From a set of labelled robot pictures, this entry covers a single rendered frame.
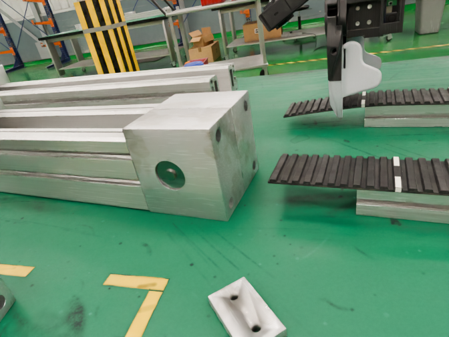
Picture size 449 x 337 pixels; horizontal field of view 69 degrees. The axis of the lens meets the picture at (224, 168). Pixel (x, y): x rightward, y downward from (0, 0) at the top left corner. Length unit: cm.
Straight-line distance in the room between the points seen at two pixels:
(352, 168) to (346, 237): 6
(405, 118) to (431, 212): 19
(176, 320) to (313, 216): 15
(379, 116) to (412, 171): 18
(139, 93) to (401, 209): 40
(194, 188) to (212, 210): 3
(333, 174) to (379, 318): 12
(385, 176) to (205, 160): 15
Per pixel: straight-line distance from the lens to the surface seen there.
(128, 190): 35
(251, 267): 26
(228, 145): 30
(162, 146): 29
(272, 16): 46
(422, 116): 48
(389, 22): 43
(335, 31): 41
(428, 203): 30
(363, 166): 31
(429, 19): 543
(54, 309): 30
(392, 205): 31
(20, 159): 45
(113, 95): 59
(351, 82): 43
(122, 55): 366
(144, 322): 25
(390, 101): 46
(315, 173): 30
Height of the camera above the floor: 97
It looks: 28 degrees down
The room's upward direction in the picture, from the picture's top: 11 degrees counter-clockwise
